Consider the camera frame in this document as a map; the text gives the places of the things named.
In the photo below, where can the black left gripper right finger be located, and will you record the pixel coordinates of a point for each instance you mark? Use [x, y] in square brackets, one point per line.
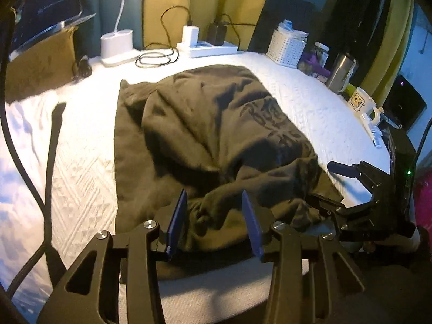
[259, 221]

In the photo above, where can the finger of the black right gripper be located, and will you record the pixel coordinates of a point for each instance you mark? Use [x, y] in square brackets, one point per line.
[321, 203]
[370, 177]

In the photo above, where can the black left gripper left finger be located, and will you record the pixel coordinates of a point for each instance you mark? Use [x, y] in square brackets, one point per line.
[170, 220]

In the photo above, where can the dark olive sweatshirt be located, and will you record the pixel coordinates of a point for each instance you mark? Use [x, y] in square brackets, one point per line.
[213, 132]

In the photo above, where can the black laptop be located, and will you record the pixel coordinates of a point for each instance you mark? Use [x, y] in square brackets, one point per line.
[404, 104]

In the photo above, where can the white cartoon mug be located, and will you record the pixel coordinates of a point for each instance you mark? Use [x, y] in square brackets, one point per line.
[363, 105]

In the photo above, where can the stainless steel thermos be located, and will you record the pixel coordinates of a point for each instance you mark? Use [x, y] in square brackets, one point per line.
[343, 69]

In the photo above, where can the purple package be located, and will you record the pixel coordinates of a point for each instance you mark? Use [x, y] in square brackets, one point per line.
[309, 65]

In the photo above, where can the clear jar with lid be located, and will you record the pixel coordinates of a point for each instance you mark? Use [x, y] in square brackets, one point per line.
[321, 52]

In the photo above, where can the white plastic basket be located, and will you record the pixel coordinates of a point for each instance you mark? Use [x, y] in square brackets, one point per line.
[287, 45]

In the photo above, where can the white power strip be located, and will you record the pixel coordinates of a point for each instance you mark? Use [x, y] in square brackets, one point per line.
[204, 49]

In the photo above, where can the white desk lamp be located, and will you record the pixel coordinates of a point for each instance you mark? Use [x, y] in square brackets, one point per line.
[117, 46]

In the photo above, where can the black charger plug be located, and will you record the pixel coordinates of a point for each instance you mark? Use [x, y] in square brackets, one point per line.
[216, 34]

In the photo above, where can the white charger plug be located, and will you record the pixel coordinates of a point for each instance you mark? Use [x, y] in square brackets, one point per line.
[190, 36]

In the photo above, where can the brown cardboard box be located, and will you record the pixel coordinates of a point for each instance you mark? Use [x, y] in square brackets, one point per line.
[45, 66]

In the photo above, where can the teal curtain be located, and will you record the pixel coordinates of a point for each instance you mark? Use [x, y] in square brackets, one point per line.
[107, 14]

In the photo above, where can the tablet screen on stand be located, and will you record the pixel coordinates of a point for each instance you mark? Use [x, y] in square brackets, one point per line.
[37, 20]

